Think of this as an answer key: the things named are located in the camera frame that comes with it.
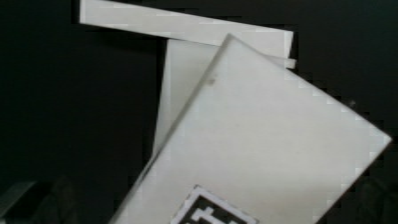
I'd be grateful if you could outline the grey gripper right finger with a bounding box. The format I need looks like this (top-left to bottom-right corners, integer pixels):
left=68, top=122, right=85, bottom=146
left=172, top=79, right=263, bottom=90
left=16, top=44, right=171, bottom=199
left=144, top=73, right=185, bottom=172
left=354, top=178, right=398, bottom=224

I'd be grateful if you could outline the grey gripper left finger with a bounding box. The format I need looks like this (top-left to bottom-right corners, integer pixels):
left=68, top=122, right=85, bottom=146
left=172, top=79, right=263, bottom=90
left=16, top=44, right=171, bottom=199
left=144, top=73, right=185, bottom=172
left=0, top=177, right=80, bottom=224

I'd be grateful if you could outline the white cabinet block with tags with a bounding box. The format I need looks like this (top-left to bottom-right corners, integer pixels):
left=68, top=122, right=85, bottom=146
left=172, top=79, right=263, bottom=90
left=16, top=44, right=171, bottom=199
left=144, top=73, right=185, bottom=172
left=110, top=37, right=391, bottom=224

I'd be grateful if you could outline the white cabinet body box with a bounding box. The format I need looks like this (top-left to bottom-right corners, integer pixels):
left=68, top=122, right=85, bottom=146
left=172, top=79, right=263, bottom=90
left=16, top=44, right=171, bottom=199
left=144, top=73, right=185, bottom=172
left=80, top=0, right=295, bottom=152

